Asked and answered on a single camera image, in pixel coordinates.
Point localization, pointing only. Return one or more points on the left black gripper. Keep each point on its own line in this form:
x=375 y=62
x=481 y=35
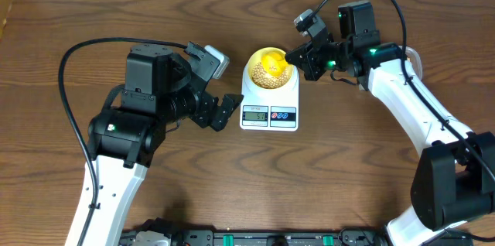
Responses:
x=203 y=115

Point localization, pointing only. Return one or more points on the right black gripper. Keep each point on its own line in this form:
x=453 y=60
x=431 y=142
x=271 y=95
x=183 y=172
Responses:
x=312 y=72

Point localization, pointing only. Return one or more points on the yellow measuring scoop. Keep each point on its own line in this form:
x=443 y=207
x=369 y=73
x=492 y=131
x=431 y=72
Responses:
x=274 y=63

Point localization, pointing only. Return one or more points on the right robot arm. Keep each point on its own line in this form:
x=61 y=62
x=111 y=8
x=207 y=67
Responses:
x=450 y=186

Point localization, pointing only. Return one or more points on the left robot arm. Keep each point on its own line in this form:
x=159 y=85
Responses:
x=161 y=88

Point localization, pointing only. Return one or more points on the pale yellow bowl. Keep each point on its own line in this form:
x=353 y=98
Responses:
x=256 y=58

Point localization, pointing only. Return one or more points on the soybeans in bowl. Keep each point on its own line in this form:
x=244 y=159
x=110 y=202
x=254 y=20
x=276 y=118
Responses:
x=272 y=78

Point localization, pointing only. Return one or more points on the white digital kitchen scale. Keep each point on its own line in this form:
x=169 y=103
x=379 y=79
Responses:
x=270 y=109

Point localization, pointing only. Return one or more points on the clear plastic container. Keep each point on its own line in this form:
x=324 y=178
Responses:
x=415 y=60

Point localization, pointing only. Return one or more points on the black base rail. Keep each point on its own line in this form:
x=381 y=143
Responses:
x=155 y=232

